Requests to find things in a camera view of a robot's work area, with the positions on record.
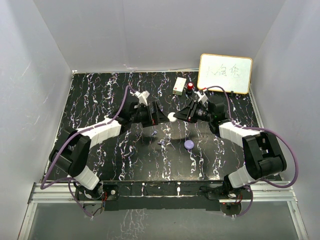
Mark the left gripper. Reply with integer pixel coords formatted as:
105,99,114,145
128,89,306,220
130,101,169,128

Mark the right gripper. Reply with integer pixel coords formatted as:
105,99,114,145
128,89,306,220
174,99,214,124

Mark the white earbud charging case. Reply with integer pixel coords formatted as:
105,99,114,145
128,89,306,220
167,112,177,123

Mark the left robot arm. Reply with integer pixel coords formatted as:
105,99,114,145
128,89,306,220
49,101,170,200

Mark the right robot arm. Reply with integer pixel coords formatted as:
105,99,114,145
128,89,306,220
173,95,287,199

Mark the purple round earbud case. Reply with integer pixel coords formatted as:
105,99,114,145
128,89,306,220
184,140,195,150

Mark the red emergency stop button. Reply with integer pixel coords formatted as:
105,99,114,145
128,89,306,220
185,82,194,96

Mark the white cardboard box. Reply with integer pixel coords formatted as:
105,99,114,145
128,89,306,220
172,77,187,96

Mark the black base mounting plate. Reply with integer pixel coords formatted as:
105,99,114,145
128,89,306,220
75,180,251,212

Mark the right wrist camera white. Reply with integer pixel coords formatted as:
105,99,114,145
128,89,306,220
195,91,208,105

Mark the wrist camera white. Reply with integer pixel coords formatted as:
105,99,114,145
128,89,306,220
195,91,208,105
134,90,150,106

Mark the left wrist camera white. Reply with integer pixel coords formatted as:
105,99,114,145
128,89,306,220
134,90,150,106

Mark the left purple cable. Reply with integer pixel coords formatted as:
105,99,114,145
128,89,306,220
39,85,138,217

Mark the white whiteboard yellow frame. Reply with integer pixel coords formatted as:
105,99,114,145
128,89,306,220
197,53,253,95

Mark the aluminium frame rail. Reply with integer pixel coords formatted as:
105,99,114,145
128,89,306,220
18,181,309,240

